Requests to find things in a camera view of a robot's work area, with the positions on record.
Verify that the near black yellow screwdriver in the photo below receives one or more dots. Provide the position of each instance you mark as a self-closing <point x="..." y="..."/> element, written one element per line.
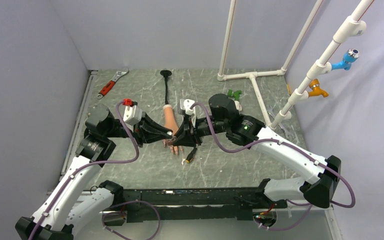
<point x="190" y="157"/>

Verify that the red adjustable wrench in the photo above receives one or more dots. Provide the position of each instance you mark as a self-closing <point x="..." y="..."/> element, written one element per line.
<point x="107" y="88"/>

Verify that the orange faucet valve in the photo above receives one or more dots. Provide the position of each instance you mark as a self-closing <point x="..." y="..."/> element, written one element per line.
<point x="315" y="89"/>

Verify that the silver open-end wrench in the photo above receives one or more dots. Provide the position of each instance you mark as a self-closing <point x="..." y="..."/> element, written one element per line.
<point x="287" y="133"/>

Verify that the mannequin practice hand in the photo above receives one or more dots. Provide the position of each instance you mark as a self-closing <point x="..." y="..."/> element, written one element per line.
<point x="170" y="123"/>

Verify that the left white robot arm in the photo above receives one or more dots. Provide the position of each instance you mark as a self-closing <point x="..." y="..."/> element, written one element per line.
<point x="60" y="218"/>

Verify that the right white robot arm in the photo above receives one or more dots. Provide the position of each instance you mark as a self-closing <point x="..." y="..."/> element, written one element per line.
<point x="317" y="178"/>

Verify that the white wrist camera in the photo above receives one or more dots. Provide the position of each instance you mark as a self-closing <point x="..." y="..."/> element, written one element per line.
<point x="185" y="107"/>
<point x="132" y="113"/>

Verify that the black hand stand stem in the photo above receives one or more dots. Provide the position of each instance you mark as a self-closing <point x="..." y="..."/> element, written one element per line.
<point x="165" y="73"/>

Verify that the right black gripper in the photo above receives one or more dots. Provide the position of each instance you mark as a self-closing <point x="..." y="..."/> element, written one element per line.
<point x="187" y="134"/>

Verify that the blue faucet valve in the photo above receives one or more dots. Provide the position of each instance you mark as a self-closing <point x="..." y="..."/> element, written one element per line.
<point x="348" y="58"/>

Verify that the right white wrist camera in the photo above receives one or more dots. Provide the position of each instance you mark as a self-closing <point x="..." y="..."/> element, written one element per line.
<point x="185" y="107"/>

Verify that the glitter nail polish bottle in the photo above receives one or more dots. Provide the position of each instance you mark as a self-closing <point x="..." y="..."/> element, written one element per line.
<point x="172" y="138"/>

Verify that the green valve pvc fitting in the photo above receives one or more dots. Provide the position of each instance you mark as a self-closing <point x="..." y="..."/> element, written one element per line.
<point x="235" y="94"/>

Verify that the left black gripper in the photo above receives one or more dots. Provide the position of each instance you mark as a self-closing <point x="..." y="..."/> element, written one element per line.
<point x="141" y="132"/>

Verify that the black base frame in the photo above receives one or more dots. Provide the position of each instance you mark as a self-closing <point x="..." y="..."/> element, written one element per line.
<point x="240" y="203"/>

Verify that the white pvc pipe frame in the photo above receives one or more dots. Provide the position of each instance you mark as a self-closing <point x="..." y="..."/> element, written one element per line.
<point x="306" y="60"/>

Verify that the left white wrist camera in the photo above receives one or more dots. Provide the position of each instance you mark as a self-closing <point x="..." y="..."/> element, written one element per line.
<point x="132" y="113"/>

